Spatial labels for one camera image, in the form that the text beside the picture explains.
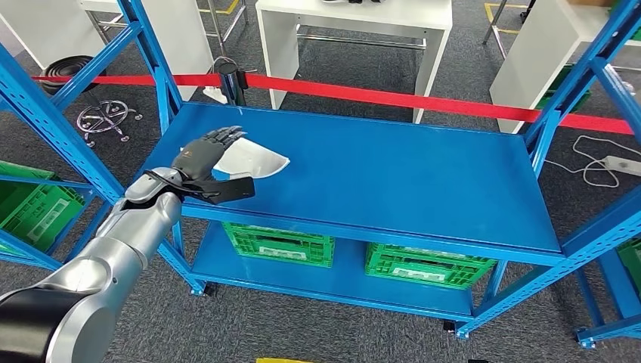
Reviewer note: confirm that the chrome tube frame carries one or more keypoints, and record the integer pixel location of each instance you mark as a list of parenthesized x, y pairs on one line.
[(360, 41)]

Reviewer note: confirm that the chrome star stool base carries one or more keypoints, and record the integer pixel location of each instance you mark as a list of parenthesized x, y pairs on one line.
[(107, 117)]

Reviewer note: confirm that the green plastic crate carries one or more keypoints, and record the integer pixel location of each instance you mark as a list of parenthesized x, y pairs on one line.
[(632, 260), (45, 220), (430, 265), (566, 90), (278, 245)]

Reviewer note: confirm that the white power strip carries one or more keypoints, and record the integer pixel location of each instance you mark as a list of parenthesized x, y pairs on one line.
[(623, 165), (214, 95)]

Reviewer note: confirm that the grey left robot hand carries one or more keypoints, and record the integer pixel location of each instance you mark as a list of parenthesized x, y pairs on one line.
[(200, 155)]

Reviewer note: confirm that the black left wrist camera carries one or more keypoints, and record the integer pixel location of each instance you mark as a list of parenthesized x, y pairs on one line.
[(230, 190)]

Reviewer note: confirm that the white curved plastic part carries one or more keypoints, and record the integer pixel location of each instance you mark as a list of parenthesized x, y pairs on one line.
[(255, 160)]

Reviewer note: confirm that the black round stool seat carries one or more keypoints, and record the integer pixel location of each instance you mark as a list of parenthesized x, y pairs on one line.
[(65, 67)]

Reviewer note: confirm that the brown cardboard box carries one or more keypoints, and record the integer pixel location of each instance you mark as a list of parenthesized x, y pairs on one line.
[(593, 2)]

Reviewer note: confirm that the white table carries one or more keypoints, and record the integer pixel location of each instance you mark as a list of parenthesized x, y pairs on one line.
[(40, 30), (350, 15), (536, 55)]

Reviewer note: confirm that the red barrier belt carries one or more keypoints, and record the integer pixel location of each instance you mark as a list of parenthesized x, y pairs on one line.
[(190, 80), (400, 99)]

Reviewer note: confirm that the metal table legs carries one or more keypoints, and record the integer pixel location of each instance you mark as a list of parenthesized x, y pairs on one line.
[(214, 27), (492, 22)]

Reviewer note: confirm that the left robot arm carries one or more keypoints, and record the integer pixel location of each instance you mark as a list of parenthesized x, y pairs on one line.
[(135, 230)]

